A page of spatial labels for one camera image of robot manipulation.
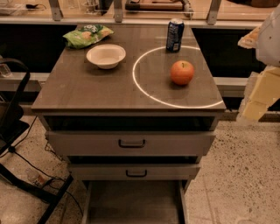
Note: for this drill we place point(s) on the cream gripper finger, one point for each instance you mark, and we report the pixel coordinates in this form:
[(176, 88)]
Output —
[(249, 41), (261, 92)]

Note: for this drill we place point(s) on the red apple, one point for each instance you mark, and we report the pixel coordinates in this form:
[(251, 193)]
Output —
[(182, 72)]

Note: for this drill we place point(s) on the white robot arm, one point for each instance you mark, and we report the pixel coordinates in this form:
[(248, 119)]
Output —
[(267, 50)]

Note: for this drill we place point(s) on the grey drawer cabinet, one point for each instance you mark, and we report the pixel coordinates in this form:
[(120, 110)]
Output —
[(137, 95)]

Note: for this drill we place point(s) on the bottom open drawer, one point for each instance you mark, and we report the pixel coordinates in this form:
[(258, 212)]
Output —
[(135, 202)]

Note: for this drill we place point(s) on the middle grey drawer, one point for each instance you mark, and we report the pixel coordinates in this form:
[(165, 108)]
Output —
[(134, 171)]

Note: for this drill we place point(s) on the grey drawer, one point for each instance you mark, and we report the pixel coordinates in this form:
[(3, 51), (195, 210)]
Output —
[(128, 144), (134, 171)]

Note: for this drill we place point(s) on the top grey drawer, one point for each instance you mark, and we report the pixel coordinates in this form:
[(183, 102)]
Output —
[(128, 144)]

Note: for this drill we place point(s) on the blue soda can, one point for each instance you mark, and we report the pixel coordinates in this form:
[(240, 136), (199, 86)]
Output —
[(174, 35)]

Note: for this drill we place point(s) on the white bowl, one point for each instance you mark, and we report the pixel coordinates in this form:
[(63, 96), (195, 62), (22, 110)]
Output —
[(106, 56)]

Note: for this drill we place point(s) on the green chip bag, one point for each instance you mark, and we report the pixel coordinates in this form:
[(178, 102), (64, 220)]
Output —
[(86, 36)]

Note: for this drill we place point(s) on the clear plastic bottle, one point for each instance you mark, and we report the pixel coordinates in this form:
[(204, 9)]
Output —
[(35, 178)]

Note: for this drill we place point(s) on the black chair frame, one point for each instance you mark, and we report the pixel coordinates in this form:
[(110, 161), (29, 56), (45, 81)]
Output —
[(11, 128)]

